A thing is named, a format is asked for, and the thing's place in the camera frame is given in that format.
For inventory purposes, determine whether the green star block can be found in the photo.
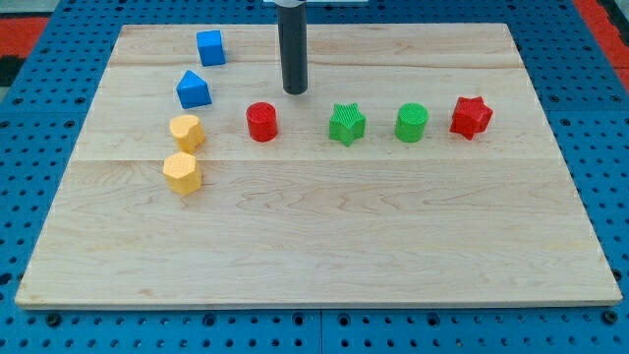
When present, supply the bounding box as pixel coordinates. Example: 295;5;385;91
328;103;367;147

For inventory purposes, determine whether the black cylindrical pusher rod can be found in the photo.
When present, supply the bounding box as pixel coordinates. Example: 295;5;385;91
276;4;308;95

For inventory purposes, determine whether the yellow heart block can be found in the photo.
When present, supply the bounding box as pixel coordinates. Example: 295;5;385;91
169;115;205;153

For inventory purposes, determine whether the red star block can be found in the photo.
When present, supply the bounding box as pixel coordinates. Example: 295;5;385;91
449;96;493;141

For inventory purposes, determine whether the red cylinder block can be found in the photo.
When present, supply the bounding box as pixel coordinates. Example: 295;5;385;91
246;102;278;143

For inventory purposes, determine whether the yellow hexagon block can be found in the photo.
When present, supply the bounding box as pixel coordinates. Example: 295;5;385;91
162;151;202;196

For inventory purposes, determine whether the green cylinder block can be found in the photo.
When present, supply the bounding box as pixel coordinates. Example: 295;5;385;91
394;102;429;143

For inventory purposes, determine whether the blue cube block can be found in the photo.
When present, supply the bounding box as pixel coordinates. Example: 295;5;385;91
197;29;226;67

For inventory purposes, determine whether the blue triangle block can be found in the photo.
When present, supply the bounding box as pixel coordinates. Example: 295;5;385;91
176;70;212;109

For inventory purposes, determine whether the light wooden board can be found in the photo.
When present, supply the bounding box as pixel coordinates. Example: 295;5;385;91
16;24;622;310

